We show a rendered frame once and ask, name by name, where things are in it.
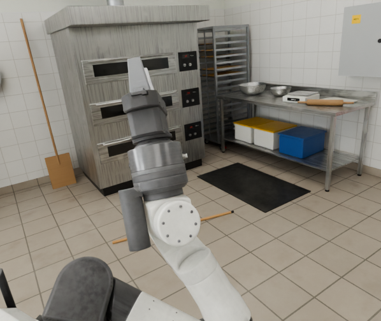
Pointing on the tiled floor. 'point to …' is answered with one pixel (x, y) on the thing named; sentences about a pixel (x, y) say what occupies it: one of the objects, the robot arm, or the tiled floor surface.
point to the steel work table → (327, 157)
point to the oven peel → (64, 172)
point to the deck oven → (90, 18)
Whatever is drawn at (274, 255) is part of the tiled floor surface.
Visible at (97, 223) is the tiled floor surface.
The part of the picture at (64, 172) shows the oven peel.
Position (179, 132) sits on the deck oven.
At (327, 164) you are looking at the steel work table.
